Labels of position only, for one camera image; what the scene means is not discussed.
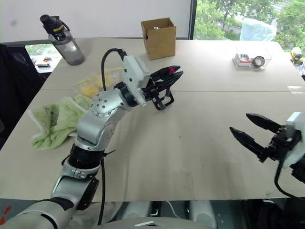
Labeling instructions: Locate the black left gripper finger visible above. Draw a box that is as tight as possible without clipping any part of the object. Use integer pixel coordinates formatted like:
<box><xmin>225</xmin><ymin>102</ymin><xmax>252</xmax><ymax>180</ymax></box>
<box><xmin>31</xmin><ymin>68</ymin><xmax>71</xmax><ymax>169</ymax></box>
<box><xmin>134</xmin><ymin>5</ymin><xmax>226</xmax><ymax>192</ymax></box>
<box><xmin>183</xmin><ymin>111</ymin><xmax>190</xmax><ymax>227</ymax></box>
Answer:
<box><xmin>150</xmin><ymin>64</ymin><xmax>183</xmax><ymax>82</ymax></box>
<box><xmin>152</xmin><ymin>71</ymin><xmax>184</xmax><ymax>92</ymax></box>

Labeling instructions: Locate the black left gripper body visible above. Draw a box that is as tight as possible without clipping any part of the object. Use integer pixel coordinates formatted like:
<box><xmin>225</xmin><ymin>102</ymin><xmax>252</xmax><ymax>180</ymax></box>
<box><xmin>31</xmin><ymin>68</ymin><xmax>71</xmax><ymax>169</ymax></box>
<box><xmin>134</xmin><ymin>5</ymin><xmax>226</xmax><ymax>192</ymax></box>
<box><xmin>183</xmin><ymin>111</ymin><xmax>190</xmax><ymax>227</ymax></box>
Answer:
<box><xmin>142</xmin><ymin>80</ymin><xmax>175</xmax><ymax>112</ymax></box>

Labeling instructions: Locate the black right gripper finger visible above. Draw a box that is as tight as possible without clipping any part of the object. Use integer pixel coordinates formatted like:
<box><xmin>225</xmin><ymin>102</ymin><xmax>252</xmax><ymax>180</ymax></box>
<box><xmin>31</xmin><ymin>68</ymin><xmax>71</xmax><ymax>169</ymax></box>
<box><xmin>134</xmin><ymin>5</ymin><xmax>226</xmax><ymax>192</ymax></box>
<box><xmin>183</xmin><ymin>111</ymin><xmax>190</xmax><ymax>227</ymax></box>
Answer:
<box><xmin>229</xmin><ymin>126</ymin><xmax>266</xmax><ymax>160</ymax></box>
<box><xmin>245</xmin><ymin>113</ymin><xmax>284</xmax><ymax>134</ymax></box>

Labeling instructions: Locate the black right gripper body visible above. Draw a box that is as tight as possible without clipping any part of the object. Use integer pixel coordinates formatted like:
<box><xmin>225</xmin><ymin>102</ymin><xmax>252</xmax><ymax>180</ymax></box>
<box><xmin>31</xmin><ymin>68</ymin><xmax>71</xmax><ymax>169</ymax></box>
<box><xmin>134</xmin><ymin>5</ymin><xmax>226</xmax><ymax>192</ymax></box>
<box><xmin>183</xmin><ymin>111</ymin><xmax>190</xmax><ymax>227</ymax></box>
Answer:
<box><xmin>258</xmin><ymin>123</ymin><xmax>302</xmax><ymax>164</ymax></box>

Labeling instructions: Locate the brown cardboard box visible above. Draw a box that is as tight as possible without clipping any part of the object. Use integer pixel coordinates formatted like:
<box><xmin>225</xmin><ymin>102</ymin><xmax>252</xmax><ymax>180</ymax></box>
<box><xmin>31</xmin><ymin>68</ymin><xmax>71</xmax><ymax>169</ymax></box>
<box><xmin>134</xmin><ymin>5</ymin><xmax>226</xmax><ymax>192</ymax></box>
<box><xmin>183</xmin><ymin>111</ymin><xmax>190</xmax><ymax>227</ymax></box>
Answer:
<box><xmin>140</xmin><ymin>17</ymin><xmax>178</xmax><ymax>61</ymax></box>

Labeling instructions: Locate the clear plastic wrapper scrap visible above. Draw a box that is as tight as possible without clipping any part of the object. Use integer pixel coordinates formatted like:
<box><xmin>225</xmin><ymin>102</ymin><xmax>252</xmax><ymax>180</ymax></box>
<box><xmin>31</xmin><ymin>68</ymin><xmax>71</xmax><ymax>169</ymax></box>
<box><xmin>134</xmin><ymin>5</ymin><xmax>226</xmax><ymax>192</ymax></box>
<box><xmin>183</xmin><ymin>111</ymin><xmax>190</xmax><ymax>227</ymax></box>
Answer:
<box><xmin>286</xmin><ymin>84</ymin><xmax>305</xmax><ymax>96</ymax></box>

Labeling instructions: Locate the black round tape roll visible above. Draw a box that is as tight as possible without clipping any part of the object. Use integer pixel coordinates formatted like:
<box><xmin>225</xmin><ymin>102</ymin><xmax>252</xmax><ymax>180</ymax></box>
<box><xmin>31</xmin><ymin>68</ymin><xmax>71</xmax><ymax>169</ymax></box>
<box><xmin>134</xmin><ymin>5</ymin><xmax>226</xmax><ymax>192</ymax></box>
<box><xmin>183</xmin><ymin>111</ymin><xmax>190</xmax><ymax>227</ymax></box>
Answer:
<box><xmin>252</xmin><ymin>55</ymin><xmax>265</xmax><ymax>68</ymax></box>

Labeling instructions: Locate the red white small package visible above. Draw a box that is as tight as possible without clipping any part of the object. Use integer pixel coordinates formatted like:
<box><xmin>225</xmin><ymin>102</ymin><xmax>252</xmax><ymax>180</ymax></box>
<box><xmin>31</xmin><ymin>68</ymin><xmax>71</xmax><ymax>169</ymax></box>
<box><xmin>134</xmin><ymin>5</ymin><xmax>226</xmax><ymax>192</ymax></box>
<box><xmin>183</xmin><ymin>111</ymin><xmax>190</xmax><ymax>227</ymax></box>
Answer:
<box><xmin>234</xmin><ymin>53</ymin><xmax>253</xmax><ymax>65</ymax></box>

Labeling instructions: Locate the black bulky object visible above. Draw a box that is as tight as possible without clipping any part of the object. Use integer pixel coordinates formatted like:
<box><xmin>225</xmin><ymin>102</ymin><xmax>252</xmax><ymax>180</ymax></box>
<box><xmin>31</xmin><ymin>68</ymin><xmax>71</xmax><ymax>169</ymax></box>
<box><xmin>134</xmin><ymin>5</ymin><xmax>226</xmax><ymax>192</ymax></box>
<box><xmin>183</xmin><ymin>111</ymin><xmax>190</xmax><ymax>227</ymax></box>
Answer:
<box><xmin>246</xmin><ymin>198</ymin><xmax>305</xmax><ymax>229</ymax></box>

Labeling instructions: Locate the clear plastic box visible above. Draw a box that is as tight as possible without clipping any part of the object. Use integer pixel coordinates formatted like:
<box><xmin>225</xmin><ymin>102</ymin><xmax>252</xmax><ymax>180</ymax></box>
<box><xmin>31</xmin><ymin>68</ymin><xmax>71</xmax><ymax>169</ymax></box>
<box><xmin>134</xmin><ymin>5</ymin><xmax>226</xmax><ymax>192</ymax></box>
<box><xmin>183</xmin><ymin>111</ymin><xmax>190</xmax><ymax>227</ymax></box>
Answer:
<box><xmin>232</xmin><ymin>45</ymin><xmax>273</xmax><ymax>71</ymax></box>

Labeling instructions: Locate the yellow black toy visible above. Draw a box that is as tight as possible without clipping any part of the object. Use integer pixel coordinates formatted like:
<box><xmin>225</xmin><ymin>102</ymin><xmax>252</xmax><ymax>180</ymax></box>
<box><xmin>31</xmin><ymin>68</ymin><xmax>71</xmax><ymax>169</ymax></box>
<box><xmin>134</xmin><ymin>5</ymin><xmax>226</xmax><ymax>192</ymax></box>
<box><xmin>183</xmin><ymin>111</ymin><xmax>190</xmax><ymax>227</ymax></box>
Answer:
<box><xmin>290</xmin><ymin>46</ymin><xmax>305</xmax><ymax>65</ymax></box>

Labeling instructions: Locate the clear bag with yellow items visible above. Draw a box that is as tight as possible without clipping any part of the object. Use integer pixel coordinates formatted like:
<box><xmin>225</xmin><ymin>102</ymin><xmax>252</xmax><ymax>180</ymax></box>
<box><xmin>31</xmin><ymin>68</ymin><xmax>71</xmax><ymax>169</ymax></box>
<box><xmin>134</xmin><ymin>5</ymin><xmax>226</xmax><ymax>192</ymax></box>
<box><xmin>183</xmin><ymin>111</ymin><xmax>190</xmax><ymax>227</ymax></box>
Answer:
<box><xmin>75</xmin><ymin>67</ymin><xmax>125</xmax><ymax>99</ymax></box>

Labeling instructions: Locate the grey rounded shape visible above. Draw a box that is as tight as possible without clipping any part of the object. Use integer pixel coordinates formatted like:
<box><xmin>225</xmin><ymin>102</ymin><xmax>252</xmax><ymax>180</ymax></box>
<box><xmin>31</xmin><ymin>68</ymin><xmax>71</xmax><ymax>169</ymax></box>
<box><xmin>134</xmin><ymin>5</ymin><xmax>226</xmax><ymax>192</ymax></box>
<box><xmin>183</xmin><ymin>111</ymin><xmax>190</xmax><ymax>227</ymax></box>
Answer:
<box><xmin>189</xmin><ymin>200</ymin><xmax>218</xmax><ymax>229</ymax></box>
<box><xmin>118</xmin><ymin>201</ymin><xmax>151</xmax><ymax>219</ymax></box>

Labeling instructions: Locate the white translucent plastic bag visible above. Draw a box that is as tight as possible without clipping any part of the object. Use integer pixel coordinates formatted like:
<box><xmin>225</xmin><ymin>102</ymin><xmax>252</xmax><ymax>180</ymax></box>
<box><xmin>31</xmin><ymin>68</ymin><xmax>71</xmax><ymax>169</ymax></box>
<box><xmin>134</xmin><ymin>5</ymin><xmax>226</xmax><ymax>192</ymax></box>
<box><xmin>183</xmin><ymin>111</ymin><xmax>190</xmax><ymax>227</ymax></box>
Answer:
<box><xmin>239</xmin><ymin>17</ymin><xmax>278</xmax><ymax>42</ymax></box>

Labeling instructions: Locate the grey water bottle black lid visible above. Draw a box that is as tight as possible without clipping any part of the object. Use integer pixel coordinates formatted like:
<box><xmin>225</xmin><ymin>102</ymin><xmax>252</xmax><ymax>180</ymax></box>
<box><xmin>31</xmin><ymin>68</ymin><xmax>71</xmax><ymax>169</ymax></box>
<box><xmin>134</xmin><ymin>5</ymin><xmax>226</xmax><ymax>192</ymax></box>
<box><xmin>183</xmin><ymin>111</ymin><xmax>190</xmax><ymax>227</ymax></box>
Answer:
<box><xmin>39</xmin><ymin>14</ymin><xmax>86</xmax><ymax>66</ymax></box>

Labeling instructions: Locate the green towel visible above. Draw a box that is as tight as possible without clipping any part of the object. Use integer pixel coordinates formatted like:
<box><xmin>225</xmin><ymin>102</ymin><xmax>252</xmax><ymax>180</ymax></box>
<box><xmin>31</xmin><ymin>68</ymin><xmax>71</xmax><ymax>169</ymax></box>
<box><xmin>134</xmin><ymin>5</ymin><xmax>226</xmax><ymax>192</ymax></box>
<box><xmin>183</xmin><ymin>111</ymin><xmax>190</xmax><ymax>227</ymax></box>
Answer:
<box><xmin>28</xmin><ymin>94</ymin><xmax>92</xmax><ymax>151</ymax></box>

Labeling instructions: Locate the silver robot torso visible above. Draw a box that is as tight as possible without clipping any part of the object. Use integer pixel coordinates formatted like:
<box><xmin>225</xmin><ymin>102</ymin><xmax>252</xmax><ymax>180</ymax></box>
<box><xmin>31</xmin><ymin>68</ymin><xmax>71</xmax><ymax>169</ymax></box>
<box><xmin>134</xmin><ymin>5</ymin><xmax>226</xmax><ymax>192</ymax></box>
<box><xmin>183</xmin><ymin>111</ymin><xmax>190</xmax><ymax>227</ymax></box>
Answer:
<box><xmin>95</xmin><ymin>215</ymin><xmax>216</xmax><ymax>229</ymax></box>

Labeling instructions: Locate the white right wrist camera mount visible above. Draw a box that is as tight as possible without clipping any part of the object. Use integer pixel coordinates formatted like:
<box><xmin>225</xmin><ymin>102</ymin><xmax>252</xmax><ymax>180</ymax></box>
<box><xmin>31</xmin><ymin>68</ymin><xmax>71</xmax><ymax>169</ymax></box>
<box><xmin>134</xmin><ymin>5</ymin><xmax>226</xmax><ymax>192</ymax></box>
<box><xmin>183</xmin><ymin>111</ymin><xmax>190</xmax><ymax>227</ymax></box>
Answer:
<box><xmin>282</xmin><ymin>111</ymin><xmax>305</xmax><ymax>170</ymax></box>

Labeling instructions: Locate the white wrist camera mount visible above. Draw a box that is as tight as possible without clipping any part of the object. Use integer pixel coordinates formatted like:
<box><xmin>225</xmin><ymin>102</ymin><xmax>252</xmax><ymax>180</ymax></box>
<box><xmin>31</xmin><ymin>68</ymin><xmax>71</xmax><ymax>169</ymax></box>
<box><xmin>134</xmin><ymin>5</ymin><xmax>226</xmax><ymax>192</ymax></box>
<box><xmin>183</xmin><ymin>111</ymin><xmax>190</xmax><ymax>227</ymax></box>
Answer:
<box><xmin>122</xmin><ymin>55</ymin><xmax>152</xmax><ymax>107</ymax></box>
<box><xmin>282</xmin><ymin>111</ymin><xmax>305</xmax><ymax>170</ymax></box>

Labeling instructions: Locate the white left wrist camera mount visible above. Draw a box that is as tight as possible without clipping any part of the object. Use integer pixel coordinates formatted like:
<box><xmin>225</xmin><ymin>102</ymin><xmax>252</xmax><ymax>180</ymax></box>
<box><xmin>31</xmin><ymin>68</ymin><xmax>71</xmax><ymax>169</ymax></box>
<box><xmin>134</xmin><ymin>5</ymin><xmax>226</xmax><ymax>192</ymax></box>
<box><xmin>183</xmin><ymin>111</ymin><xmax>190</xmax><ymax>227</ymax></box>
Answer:
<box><xmin>122</xmin><ymin>55</ymin><xmax>152</xmax><ymax>107</ymax></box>

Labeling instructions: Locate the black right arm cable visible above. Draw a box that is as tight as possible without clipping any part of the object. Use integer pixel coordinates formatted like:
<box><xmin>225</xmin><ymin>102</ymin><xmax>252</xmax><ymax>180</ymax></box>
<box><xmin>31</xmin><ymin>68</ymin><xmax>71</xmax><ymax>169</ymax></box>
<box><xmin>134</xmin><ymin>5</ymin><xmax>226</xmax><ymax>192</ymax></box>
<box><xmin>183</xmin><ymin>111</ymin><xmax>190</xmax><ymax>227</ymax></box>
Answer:
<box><xmin>274</xmin><ymin>161</ymin><xmax>305</xmax><ymax>199</ymax></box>

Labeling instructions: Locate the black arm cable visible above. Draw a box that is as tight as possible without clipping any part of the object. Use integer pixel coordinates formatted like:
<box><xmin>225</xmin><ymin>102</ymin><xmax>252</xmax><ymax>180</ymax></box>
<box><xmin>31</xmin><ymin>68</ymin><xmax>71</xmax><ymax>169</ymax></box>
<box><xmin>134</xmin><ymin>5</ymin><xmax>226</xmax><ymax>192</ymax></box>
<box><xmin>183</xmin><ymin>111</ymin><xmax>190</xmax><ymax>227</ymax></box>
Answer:
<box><xmin>274</xmin><ymin>161</ymin><xmax>305</xmax><ymax>199</ymax></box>
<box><xmin>97</xmin><ymin>48</ymin><xmax>127</xmax><ymax>226</ymax></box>

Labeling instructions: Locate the dark window frame post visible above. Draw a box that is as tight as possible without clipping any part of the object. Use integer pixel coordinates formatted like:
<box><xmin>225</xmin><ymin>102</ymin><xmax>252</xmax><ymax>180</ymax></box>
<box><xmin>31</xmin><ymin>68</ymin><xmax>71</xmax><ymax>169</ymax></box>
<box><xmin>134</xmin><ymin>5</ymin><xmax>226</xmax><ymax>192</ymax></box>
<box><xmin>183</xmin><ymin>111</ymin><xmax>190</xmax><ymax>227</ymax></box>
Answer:
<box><xmin>189</xmin><ymin>0</ymin><xmax>198</xmax><ymax>40</ymax></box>

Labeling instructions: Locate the white cable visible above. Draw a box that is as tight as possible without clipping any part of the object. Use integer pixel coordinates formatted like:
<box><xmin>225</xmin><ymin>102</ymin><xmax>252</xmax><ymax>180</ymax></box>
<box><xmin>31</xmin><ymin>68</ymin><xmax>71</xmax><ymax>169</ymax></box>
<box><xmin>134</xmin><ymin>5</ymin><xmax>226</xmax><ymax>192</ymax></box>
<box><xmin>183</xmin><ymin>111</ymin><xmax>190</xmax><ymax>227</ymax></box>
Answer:
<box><xmin>165</xmin><ymin>200</ymin><xmax>190</xmax><ymax>219</ymax></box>

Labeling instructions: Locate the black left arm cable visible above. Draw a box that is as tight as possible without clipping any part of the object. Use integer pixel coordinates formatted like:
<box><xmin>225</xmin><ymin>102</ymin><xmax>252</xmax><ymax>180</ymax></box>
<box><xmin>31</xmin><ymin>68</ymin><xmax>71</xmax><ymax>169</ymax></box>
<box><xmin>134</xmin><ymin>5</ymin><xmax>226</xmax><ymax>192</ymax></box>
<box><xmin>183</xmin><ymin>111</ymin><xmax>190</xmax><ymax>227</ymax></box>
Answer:
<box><xmin>97</xmin><ymin>48</ymin><xmax>127</xmax><ymax>226</ymax></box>

